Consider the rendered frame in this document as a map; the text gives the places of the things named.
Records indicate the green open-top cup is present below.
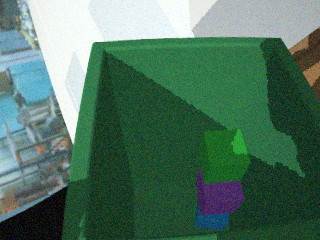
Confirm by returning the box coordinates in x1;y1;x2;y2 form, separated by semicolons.
61;36;320;240

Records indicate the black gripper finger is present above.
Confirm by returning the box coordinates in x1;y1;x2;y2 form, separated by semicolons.
0;187;68;240

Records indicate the green block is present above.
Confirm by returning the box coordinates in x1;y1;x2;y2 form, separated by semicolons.
199;128;251;183

